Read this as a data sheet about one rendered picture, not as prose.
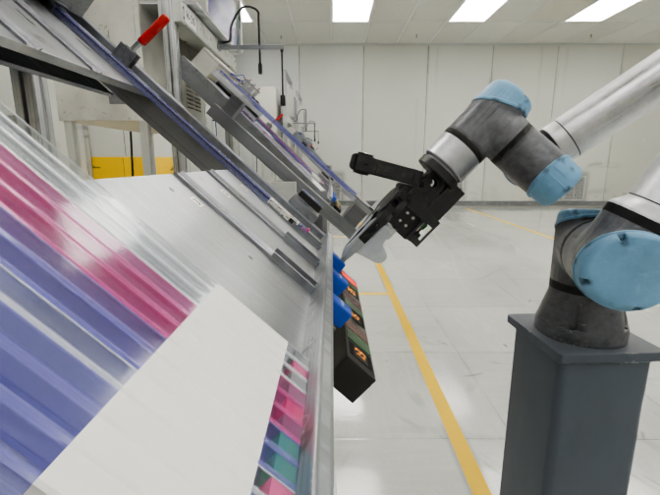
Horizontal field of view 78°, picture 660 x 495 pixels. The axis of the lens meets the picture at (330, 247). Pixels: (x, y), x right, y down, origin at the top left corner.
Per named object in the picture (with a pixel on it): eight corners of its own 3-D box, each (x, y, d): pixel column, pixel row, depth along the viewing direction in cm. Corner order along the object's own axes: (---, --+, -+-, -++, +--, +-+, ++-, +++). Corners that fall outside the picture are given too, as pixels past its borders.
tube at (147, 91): (303, 235, 67) (308, 230, 67) (303, 237, 66) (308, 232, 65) (48, 7, 60) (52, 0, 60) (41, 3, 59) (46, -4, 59)
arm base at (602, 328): (590, 315, 84) (596, 268, 82) (650, 348, 69) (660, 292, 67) (519, 316, 83) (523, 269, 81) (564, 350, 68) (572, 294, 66)
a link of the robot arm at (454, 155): (450, 130, 59) (436, 133, 67) (427, 153, 60) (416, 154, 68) (486, 165, 60) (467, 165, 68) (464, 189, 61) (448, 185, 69)
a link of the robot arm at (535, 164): (576, 170, 66) (523, 125, 67) (594, 171, 56) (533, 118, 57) (536, 205, 69) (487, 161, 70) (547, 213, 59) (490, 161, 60)
